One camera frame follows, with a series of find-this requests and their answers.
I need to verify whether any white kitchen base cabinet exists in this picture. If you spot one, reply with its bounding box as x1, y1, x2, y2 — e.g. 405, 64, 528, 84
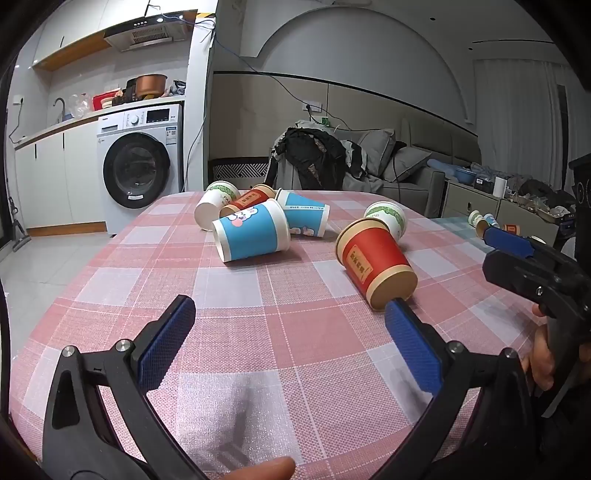
14, 124, 110, 232

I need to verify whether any white wall cabinet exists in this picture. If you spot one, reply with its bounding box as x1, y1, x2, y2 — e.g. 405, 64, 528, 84
31, 0, 154, 71

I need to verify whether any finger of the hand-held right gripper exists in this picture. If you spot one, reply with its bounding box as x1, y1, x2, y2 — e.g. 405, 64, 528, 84
482, 248, 589, 320
483, 227, 575, 271

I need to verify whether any large blue paper cup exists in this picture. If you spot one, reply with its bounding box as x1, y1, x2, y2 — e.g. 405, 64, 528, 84
212, 199, 291, 263

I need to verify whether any grey sofa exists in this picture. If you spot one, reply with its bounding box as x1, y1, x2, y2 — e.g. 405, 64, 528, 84
332, 117, 482, 219

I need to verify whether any grey sofa pillow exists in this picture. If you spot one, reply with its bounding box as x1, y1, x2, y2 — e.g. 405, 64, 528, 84
382, 146, 433, 182
355, 129, 397, 179

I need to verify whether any dark patterned bench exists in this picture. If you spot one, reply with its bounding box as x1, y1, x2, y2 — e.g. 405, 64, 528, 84
207, 156, 270, 191

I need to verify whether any white green paper cup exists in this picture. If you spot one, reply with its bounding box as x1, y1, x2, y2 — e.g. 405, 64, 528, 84
194, 180, 241, 231
364, 201, 407, 242

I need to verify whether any white curtain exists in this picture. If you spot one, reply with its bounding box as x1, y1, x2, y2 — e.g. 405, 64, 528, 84
475, 59, 574, 186

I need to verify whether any small blue cup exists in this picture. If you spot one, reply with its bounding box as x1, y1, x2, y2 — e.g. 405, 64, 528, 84
475, 213, 501, 239

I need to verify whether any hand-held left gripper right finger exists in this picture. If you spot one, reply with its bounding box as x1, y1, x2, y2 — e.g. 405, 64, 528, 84
373, 298, 539, 480

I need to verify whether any person's right hand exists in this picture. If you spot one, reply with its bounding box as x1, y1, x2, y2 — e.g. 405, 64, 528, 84
521, 302, 558, 393

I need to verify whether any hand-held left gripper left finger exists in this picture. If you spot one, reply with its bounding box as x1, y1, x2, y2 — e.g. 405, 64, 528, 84
41, 294, 206, 480

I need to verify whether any pink plaid tablecloth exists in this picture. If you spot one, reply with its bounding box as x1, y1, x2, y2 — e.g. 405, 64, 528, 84
8, 188, 557, 480

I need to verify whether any grey side cabinet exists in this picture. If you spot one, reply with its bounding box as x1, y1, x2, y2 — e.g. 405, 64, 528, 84
442, 179, 575, 241

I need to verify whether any clear plastic bag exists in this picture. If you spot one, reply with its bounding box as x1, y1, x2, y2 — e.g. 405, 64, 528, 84
68, 93, 93, 119

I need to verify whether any steel range hood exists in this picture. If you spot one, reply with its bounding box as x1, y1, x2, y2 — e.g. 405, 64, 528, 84
103, 13, 193, 53

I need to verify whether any large red paper cup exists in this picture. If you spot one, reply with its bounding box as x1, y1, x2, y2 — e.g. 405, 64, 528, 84
335, 218, 419, 311

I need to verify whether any person's left hand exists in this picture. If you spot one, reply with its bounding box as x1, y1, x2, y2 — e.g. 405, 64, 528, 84
239, 456, 297, 480

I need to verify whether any black jacket pile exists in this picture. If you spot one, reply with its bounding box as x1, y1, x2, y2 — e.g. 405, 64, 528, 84
271, 126, 348, 191

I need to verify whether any copper pot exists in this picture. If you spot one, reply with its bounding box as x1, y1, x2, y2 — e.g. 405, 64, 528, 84
135, 73, 168, 100

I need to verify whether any white washing machine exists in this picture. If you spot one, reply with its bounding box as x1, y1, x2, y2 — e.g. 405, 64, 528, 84
95, 103, 185, 237

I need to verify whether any red plastic container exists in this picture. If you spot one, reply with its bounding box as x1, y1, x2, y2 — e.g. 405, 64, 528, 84
92, 93, 123, 112

